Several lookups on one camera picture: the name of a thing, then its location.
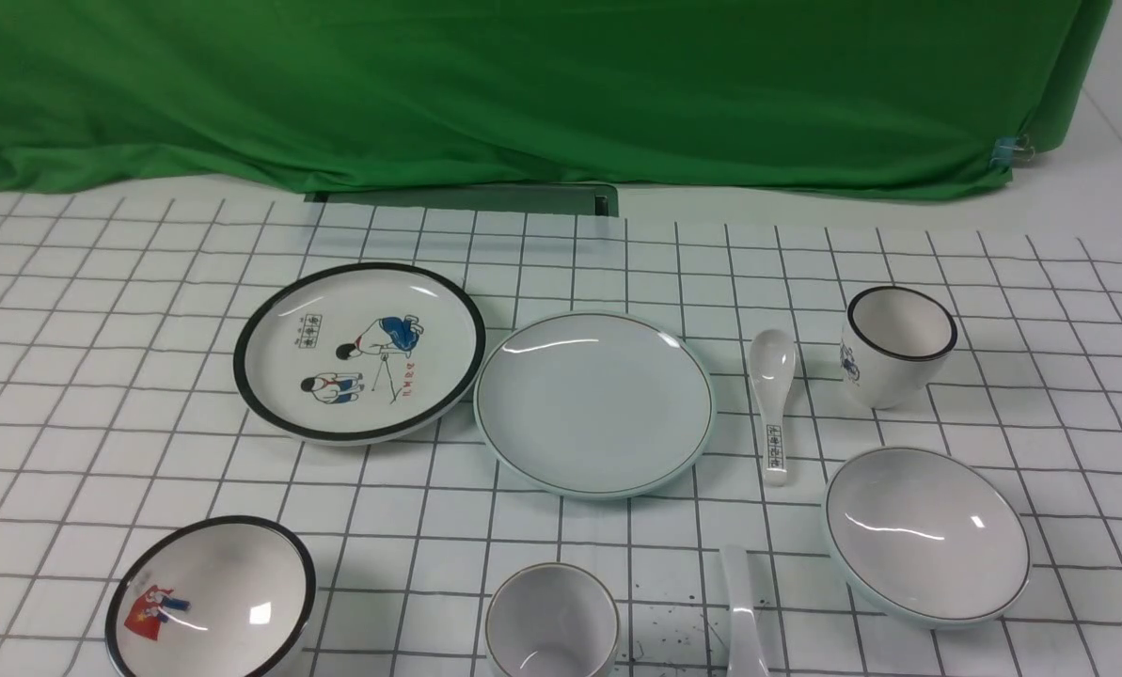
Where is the pale blue cup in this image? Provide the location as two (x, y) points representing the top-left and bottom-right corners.
(482, 562), (620, 676)

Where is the plain white ceramic spoon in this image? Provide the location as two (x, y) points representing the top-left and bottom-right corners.
(719, 545), (771, 676)

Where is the pale blue bowl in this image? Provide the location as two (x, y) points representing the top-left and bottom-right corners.
(820, 447), (1033, 629)

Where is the pale blue plate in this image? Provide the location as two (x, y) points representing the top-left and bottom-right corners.
(473, 311), (717, 501)

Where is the grey metal bar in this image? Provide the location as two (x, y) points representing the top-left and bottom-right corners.
(304, 181), (620, 217)

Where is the black-rimmed cartoon plate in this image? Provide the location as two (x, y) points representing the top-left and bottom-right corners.
(232, 262), (487, 447)

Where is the white printed ceramic spoon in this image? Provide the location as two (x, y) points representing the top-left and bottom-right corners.
(747, 327), (798, 487)

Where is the black-rimmed cartoon cup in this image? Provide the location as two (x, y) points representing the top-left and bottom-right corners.
(839, 286), (959, 410)

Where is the black-rimmed cartoon bowl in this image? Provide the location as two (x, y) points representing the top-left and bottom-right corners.
(104, 515), (318, 676)

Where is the green backdrop cloth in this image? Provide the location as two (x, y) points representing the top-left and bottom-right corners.
(0, 1), (1112, 201)

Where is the blue binder clip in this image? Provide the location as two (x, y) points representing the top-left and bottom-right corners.
(988, 134), (1036, 168)

